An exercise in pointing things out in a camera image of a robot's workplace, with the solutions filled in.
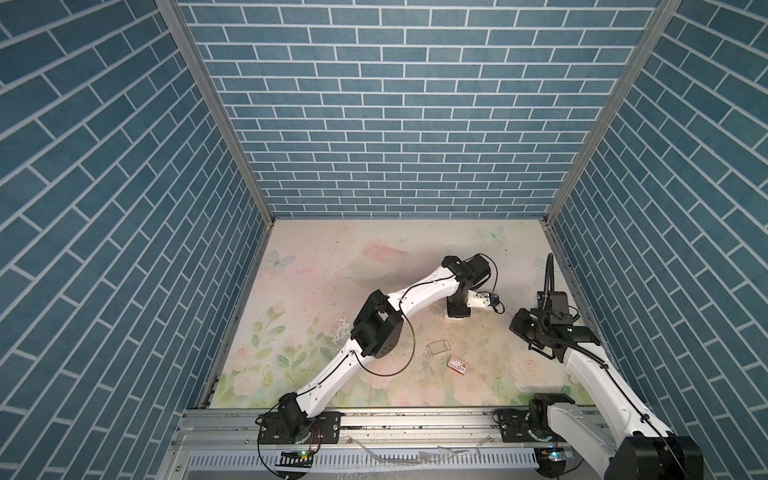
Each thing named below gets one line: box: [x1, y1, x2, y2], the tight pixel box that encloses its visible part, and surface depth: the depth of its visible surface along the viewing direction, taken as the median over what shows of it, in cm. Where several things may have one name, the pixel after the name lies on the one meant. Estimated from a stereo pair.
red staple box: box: [447, 355, 469, 375], surface depth 85 cm
